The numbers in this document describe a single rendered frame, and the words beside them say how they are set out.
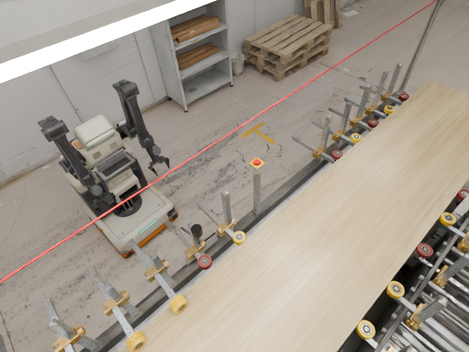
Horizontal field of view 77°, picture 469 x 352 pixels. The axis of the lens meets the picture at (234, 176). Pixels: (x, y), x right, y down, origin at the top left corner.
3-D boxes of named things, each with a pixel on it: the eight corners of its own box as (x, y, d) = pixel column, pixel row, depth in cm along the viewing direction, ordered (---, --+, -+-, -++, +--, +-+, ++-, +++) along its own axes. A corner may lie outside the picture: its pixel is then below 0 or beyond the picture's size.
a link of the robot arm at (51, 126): (49, 107, 149) (30, 116, 145) (63, 122, 145) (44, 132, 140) (81, 160, 186) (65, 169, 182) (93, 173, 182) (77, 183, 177)
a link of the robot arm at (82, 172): (59, 116, 148) (38, 128, 143) (65, 122, 145) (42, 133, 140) (93, 172, 181) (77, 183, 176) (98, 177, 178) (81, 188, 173)
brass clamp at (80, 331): (56, 346, 143) (51, 343, 140) (82, 325, 149) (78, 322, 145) (61, 356, 140) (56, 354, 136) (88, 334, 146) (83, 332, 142)
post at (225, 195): (226, 234, 204) (220, 192, 167) (230, 231, 205) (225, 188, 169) (229, 237, 202) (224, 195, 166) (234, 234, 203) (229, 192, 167)
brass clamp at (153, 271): (144, 276, 164) (142, 272, 160) (165, 260, 169) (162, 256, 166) (151, 284, 161) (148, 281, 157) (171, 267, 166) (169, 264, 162)
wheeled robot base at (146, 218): (90, 219, 298) (79, 205, 279) (142, 183, 326) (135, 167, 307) (126, 262, 266) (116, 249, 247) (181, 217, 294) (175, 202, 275)
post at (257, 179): (252, 211, 214) (251, 170, 180) (257, 207, 216) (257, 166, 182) (256, 215, 212) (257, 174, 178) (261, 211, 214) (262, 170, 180)
